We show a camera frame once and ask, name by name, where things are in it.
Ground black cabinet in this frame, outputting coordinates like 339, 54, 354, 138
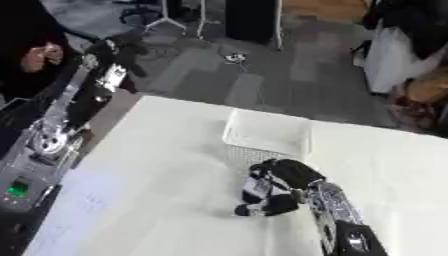
224, 0, 284, 48

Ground person's hand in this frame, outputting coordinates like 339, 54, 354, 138
21, 42, 65, 74

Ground white power strip with cable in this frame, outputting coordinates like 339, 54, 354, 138
217, 44, 254, 73

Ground white stand legs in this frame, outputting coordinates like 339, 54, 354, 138
141, 0, 224, 40

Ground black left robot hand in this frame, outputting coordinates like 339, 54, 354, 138
50, 34, 151, 133

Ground brown bag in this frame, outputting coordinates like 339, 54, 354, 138
388, 66, 448, 135

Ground white perforated basket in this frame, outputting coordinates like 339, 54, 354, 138
220, 107, 315, 168

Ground person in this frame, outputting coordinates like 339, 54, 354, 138
0, 0, 81, 103
350, 0, 448, 95

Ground black office chair base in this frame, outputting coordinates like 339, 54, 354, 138
112, 0, 165, 25

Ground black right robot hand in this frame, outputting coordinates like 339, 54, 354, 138
232, 158, 329, 218

